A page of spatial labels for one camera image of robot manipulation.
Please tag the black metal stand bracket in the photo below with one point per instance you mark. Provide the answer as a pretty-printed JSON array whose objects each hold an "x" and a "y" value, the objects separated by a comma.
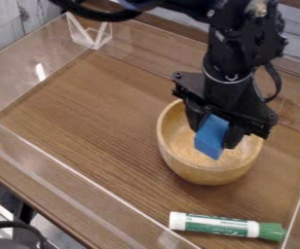
[{"x": 25, "y": 236}]

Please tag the blue foam block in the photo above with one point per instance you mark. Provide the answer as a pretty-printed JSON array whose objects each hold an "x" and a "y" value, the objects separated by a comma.
[{"x": 210, "y": 136}]

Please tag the brown wooden bowl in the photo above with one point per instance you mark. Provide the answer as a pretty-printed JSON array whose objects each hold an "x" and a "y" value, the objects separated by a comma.
[{"x": 192, "y": 165}]

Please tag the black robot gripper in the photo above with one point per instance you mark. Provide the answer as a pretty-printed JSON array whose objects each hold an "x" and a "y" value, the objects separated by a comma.
[{"x": 236, "y": 102}]

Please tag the green white marker pen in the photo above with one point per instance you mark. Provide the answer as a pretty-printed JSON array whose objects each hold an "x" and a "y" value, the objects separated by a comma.
[{"x": 226, "y": 226}]

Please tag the clear acrylic tray wall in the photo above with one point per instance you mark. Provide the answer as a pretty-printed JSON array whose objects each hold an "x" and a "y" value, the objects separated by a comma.
[{"x": 79, "y": 155}]

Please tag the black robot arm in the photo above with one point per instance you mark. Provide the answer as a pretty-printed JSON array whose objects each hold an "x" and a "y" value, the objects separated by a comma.
[{"x": 245, "y": 42}]

